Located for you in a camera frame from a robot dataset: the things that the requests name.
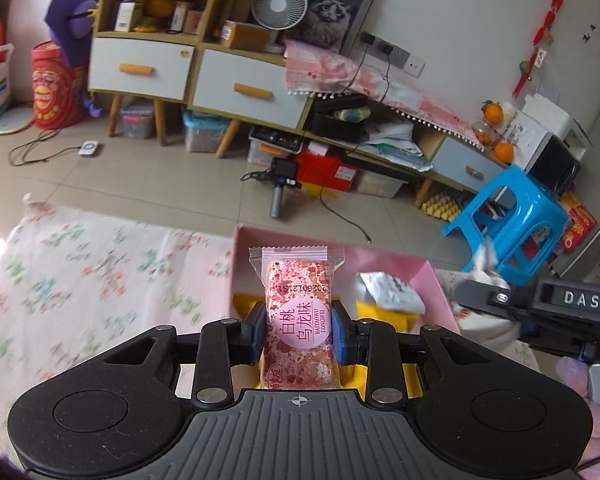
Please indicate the black flat device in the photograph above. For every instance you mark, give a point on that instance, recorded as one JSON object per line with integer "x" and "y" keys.
{"x": 275, "y": 139}

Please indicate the tall yellow snack packet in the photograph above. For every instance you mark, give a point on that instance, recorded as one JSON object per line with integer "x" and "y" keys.
{"x": 245, "y": 306}

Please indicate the red box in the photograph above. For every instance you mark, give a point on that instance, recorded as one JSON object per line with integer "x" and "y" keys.
{"x": 325, "y": 170}

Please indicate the low wooden TV stand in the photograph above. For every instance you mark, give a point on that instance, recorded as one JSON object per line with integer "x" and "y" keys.
{"x": 420, "y": 135}

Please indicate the yellow chip packet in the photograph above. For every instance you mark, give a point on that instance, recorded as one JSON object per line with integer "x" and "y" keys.
{"x": 380, "y": 321}

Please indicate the small white device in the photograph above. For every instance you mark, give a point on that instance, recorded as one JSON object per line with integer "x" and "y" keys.
{"x": 89, "y": 148}

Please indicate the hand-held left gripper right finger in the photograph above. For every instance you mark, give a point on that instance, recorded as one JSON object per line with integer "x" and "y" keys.
{"x": 341, "y": 335}

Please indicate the clear storage bin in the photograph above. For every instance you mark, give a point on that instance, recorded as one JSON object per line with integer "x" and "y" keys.
{"x": 137, "y": 122}
{"x": 380, "y": 185}

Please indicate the purple plush toy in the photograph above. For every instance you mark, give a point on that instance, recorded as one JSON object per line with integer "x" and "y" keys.
{"x": 70, "y": 10}

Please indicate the framed cat picture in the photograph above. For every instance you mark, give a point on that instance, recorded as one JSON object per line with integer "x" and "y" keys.
{"x": 337, "y": 10}

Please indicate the blue lid storage bin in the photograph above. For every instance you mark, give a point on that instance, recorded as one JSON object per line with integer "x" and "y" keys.
{"x": 205, "y": 132}

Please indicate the yellow egg tray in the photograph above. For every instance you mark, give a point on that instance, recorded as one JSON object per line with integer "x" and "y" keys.
{"x": 442, "y": 206}

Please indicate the pale blue drawer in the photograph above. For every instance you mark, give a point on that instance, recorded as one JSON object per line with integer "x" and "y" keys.
{"x": 467, "y": 157}

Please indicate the black microwave oven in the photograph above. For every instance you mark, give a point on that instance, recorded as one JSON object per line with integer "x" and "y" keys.
{"x": 555, "y": 167}

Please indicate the orange fruit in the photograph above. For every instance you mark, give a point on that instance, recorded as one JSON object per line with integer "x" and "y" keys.
{"x": 492, "y": 112}
{"x": 504, "y": 152}

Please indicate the pink cardboard box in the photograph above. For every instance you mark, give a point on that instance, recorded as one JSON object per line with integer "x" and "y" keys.
{"x": 360, "y": 260}

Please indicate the wooden drawer cabinet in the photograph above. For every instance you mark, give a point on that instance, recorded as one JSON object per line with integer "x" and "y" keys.
{"x": 300, "y": 110}

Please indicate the white labelled carton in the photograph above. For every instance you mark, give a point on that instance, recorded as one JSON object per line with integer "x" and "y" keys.
{"x": 127, "y": 16}

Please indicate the white snack packet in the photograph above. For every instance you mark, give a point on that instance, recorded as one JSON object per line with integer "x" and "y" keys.
{"x": 485, "y": 260}

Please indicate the red printed carton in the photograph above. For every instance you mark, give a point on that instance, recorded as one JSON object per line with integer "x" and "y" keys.
{"x": 577, "y": 220}

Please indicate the pink nougat packet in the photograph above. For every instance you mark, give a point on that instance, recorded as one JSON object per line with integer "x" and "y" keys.
{"x": 295, "y": 300}

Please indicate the brown cardboard box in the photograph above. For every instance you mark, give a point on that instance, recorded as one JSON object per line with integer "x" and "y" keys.
{"x": 245, "y": 35}

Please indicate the wall socket row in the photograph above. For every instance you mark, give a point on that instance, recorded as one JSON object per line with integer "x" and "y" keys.
{"x": 395, "y": 52}

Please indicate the floral tablecloth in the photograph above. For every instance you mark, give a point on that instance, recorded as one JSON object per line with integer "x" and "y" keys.
{"x": 80, "y": 285}

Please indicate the red printed drum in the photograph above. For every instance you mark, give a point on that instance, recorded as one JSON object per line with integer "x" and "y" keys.
{"x": 55, "y": 90}

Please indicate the blue plastic stool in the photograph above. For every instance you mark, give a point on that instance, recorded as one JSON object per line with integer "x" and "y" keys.
{"x": 510, "y": 190}

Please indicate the white packet brown print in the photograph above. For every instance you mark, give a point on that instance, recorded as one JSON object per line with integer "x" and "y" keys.
{"x": 387, "y": 292}

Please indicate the yellow fruit on shelf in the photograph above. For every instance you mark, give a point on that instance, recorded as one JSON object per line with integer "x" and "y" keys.
{"x": 157, "y": 7}

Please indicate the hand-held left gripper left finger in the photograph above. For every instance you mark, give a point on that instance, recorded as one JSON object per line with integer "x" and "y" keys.
{"x": 254, "y": 335}

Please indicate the pink floral cloth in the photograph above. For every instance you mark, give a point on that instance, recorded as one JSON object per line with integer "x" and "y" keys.
{"x": 330, "y": 70}

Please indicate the pile of papers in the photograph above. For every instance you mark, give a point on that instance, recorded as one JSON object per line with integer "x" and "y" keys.
{"x": 395, "y": 145}

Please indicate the white desk fan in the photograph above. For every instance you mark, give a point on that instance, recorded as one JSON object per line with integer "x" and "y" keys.
{"x": 279, "y": 5}

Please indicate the red hanging ornament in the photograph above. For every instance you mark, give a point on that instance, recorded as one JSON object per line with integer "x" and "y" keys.
{"x": 555, "y": 2}

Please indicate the person's right hand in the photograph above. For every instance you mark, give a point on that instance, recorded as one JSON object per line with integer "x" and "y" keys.
{"x": 572, "y": 379}

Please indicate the small brown cartons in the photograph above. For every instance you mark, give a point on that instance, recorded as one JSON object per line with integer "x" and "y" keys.
{"x": 186, "y": 17}

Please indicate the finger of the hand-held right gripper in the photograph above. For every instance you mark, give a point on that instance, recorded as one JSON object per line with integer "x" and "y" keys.
{"x": 495, "y": 302}

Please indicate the round white board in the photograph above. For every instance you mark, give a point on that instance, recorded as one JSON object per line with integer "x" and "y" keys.
{"x": 10, "y": 124}

